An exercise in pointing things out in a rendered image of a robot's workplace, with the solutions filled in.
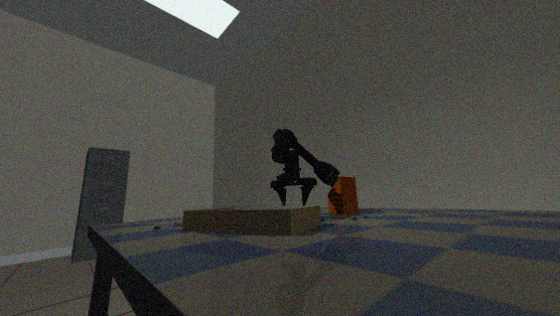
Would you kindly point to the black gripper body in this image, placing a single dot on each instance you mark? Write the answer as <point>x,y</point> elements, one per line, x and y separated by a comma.
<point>301,181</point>

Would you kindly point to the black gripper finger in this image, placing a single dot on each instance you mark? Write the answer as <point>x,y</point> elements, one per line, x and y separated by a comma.
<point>305,192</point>
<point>282,193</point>

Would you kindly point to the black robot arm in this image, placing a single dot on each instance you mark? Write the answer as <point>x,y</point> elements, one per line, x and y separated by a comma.
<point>284,140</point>

